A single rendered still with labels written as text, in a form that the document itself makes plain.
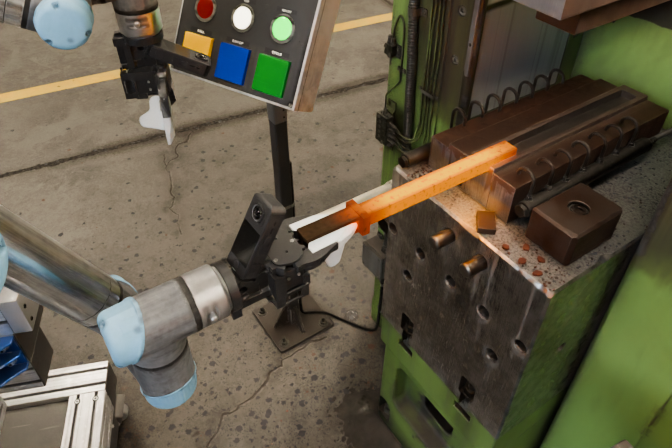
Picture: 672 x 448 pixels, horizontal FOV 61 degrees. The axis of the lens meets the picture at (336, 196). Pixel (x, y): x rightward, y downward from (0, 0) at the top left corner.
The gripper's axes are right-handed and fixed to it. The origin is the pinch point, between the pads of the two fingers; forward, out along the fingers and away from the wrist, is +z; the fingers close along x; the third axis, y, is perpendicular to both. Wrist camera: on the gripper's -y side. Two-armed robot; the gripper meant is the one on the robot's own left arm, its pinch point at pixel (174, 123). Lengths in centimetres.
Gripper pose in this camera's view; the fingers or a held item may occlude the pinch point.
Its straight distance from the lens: 120.6
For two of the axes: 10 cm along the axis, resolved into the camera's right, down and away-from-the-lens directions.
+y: -9.8, 1.3, -1.5
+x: 2.0, 6.4, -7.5
